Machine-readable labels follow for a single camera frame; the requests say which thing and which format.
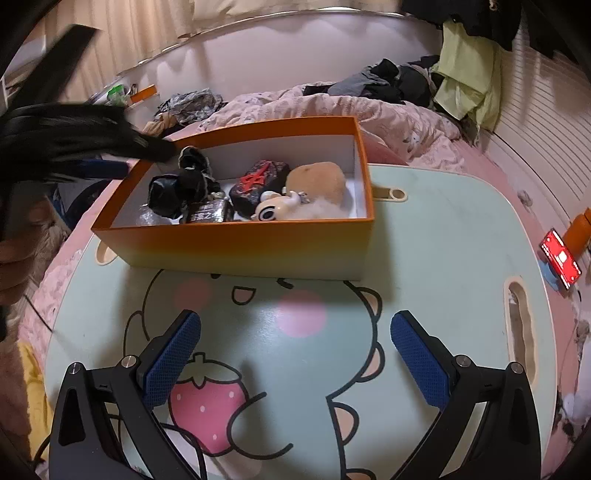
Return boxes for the cartoon printed lap table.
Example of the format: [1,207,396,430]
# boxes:
[18,83,591,480]

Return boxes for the orange bottle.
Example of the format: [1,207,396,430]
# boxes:
[566,213,591,259]

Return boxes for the black hanging garments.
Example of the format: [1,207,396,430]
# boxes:
[402,0,591,58]

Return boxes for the orange and white box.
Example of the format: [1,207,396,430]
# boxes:
[127,84,158,104]

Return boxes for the person's brown fluffy clothing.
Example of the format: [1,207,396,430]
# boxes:
[0,342,28,457]

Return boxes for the blue phone stand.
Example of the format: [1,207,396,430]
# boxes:
[542,258,571,291]

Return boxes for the person's left forearm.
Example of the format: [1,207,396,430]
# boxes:
[0,198,68,310]

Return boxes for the pile of dark clothes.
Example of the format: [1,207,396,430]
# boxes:
[302,56,446,109]

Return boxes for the black plastic bag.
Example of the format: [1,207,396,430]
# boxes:
[148,147,222,220]

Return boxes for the yellow cloth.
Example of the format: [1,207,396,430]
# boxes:
[18,342,52,462]

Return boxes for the big-eyed cartoon figure toy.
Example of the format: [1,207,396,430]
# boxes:
[254,190,311,221]

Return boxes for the black and red packet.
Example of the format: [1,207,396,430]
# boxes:
[229,160,291,215]

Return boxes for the smartphone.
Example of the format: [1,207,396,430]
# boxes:
[540,228,581,284]

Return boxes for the beige curtain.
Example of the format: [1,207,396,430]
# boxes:
[92,0,407,79]

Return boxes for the light green hanging garment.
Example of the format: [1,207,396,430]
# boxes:
[431,19,504,134]

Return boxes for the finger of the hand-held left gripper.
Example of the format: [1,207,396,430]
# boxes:
[46,158,131,182]
[46,104,177,163]

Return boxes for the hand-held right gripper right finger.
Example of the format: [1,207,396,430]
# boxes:
[390,310,541,480]

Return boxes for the clear plastic wrap ball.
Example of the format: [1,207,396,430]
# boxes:
[136,205,171,227]

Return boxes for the brown plush toy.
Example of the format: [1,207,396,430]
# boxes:
[283,161,347,208]

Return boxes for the orange cardboard box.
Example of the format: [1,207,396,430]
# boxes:
[91,116,376,282]

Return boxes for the dark brown snack packet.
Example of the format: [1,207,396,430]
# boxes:
[185,199,234,224]

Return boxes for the brown plush on bed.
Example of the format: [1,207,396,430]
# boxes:
[145,113,178,137]

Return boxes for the black and white patterned cloth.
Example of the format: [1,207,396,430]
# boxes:
[157,91,227,125]

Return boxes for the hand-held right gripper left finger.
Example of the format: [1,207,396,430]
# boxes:
[48,310,204,480]

